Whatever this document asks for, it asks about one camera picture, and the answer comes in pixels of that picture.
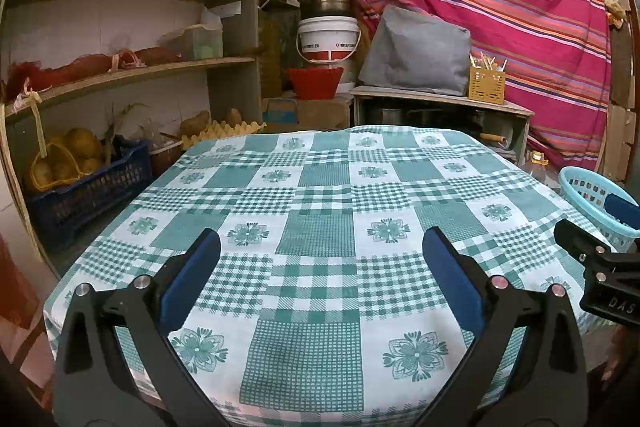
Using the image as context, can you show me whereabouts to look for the red plastic bag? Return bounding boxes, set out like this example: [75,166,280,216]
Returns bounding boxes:
[0,232,41,333]

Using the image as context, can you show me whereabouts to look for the white plastic bucket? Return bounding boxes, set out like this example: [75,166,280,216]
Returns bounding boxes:
[296,16,362,65]

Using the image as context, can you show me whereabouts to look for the red mesh bags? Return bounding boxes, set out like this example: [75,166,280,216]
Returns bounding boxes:
[5,49,183,90]

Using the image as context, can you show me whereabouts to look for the light blue plastic basket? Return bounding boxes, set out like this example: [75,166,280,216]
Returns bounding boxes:
[558,166,640,253]

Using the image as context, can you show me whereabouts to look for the grey cushion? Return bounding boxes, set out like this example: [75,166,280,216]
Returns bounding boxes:
[359,4,472,96]

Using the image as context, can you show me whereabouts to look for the clear plastic container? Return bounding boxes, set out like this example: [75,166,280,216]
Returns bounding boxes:
[185,23,223,60]

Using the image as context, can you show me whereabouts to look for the red plastic basin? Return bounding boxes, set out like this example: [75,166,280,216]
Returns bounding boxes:
[286,67,343,100]

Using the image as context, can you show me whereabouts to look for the large oil jug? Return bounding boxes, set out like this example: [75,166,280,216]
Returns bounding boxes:
[260,7,298,98]

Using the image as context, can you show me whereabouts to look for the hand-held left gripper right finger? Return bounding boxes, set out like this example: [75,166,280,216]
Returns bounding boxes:
[422,227,588,427]

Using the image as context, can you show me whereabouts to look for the yellow mesh bag of potatoes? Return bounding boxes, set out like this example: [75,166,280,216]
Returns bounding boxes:
[29,128,104,192]

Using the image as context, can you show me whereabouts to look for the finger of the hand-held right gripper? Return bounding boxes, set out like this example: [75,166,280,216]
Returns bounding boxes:
[604,193,640,229]
[553,218,619,267]

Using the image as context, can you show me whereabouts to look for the green checkered tablecloth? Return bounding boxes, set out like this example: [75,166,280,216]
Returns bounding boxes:
[44,125,613,425]

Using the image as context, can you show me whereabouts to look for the low wooden cabinet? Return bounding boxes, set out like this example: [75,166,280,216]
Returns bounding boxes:
[350,86,535,168]

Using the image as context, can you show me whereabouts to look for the cardboard box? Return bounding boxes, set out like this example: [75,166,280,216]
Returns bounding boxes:
[262,97,351,130]

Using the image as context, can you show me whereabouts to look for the egg carton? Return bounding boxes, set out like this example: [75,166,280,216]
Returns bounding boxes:
[181,119,266,150]

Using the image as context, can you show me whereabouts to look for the yellow utensil holder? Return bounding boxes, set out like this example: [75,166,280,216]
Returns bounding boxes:
[468,52,507,105]

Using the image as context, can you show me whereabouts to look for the person's right hand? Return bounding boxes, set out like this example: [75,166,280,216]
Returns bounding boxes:
[602,324,640,383]

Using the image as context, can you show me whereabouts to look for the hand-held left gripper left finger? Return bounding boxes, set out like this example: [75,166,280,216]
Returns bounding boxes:
[52,228,231,427]

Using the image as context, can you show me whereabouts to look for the large potato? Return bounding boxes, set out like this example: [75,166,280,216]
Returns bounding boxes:
[179,110,212,136]

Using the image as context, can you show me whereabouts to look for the blue plastic crate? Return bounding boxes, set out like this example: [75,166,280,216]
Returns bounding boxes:
[27,139,153,248]

